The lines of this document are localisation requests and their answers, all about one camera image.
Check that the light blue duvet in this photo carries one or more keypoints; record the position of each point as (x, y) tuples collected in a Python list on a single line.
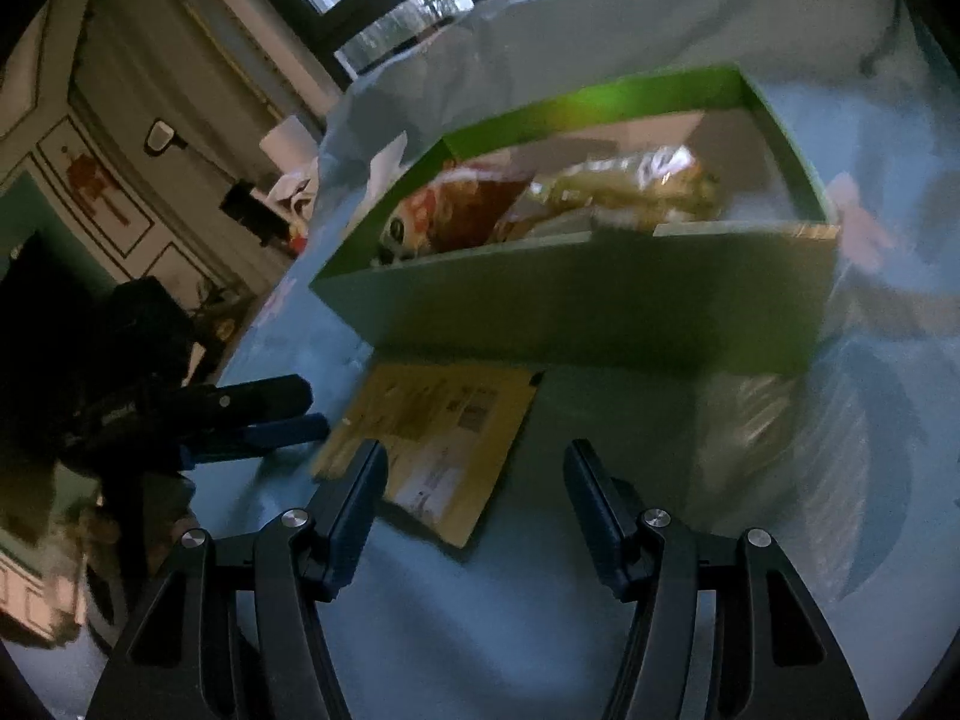
[(570, 37)]

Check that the black cabinet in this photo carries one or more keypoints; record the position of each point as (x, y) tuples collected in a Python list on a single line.
[(251, 206)]

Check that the yellow snack packet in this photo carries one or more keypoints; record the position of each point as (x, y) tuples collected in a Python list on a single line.
[(622, 191), (450, 435)]

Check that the black wall device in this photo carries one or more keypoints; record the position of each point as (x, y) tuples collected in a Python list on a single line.
[(160, 136)]

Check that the orange cartoon-eye snack packet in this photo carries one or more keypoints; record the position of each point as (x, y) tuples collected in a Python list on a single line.
[(450, 217)]

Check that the white plastic bag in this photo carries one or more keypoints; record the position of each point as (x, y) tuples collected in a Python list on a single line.
[(294, 195)]

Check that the green cardboard box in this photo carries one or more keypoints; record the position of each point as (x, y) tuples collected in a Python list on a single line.
[(600, 307)]

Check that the blue floral bedsheet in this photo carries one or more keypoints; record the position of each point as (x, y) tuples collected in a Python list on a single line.
[(525, 615)]

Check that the beige curtain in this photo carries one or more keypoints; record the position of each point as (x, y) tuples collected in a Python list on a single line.
[(187, 67)]

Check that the silver white snack packet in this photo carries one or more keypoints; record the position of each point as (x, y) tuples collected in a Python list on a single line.
[(671, 163)]

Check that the wall poster red figure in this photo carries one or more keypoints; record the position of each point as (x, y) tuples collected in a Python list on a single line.
[(94, 184)]

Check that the dark window frame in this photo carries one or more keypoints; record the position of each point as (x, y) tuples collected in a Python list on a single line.
[(352, 22)]

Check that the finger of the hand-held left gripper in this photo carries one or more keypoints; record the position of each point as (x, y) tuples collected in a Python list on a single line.
[(289, 429), (255, 399)]

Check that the white paper roll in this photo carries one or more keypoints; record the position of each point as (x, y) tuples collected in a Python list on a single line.
[(289, 139)]

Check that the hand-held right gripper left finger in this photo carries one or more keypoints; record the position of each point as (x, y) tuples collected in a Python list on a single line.
[(352, 517)]

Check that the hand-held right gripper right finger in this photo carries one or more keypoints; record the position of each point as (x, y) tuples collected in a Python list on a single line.
[(596, 517)]

